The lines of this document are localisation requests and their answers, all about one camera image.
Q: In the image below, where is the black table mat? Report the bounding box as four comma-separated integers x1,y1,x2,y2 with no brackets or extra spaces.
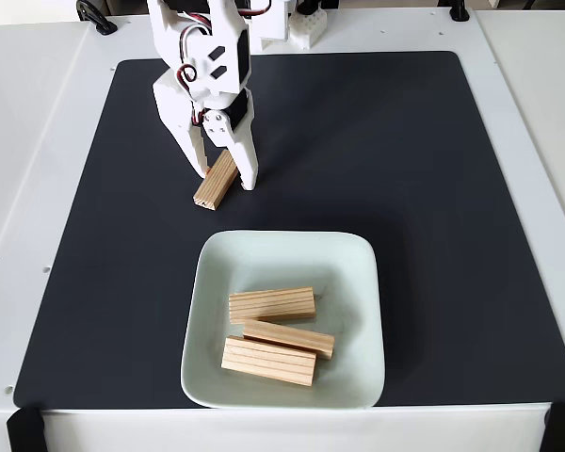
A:
12,50,565,410

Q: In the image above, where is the red black white servo cable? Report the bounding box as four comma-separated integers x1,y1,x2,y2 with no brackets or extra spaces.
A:
177,12,214,98

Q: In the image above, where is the grooved wooden block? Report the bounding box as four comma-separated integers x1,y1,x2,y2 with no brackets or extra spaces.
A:
228,286,317,326
220,334,318,389
192,150,240,212
242,319,336,362

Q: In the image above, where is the pale green square plate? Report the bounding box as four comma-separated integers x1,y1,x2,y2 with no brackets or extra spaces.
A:
180,229,387,410

